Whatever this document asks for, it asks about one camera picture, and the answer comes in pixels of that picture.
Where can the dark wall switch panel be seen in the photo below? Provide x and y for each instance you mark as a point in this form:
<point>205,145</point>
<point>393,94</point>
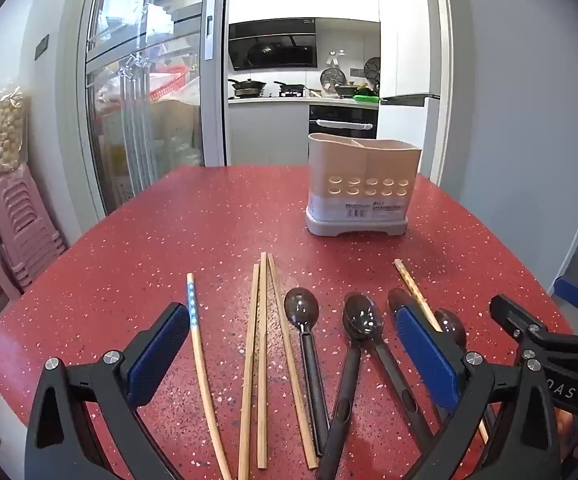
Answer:
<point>42,46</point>

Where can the white refrigerator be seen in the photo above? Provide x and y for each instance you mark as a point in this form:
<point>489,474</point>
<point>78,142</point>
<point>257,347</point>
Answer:
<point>404,35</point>

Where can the dark round strainer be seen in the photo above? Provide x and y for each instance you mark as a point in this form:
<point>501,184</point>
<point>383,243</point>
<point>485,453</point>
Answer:
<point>372,70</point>

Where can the black wok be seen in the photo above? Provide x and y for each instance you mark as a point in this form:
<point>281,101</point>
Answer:
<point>246,87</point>

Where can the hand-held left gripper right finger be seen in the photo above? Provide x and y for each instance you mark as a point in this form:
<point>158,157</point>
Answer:
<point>426,355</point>

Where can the green cutting board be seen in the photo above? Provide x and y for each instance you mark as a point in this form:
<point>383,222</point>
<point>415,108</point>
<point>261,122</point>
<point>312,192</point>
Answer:
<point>366,96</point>

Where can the blue patterned bamboo chopstick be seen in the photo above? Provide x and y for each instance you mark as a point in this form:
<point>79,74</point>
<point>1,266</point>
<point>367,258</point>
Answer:
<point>199,340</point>

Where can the orange patterned bamboo chopstick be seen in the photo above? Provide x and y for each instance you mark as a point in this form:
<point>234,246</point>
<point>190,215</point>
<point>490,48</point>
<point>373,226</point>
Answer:
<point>411,285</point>

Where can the dark translucent plastic spoon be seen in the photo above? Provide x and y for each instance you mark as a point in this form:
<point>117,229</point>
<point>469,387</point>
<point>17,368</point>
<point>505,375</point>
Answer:
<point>451,329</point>
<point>397,299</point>
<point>344,400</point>
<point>314,375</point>
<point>404,392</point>

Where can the round metal strainer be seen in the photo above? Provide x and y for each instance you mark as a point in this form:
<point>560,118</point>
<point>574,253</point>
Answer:
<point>333,80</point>

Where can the black cooking pot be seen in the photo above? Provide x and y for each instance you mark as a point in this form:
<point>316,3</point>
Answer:
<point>346,89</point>

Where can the stack of pink plastic stools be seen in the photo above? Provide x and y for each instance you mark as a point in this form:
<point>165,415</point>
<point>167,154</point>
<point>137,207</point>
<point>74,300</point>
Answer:
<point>24,220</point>

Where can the black frying pan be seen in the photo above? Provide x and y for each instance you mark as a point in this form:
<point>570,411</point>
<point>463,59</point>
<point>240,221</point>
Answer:
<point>290,89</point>

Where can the beige plastic utensil holder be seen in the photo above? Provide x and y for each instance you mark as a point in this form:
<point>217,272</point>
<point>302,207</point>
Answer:
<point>364,175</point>

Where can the grey kitchen cabinet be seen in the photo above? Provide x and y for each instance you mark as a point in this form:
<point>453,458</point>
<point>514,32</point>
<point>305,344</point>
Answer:
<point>269,130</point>

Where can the black built-in oven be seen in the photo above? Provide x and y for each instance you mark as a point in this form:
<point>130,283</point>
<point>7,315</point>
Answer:
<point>341,142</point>

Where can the plain bamboo chopstick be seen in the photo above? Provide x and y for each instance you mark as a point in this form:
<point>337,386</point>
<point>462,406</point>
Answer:
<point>262,385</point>
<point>289,355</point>
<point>250,360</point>

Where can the sliding glass door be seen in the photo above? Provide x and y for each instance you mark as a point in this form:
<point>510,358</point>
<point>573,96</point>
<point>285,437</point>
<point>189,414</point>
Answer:
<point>139,85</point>

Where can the bag of pale round produce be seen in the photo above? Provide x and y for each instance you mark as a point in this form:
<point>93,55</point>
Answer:
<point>8,130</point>

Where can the black range hood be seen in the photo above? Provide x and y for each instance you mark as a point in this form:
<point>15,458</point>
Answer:
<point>271,45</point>

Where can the red plastic basket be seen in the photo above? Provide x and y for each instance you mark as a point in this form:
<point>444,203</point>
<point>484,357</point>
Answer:
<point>166,87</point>

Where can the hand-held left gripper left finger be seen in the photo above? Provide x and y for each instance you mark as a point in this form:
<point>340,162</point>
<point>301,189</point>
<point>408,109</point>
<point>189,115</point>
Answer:
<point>161,355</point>

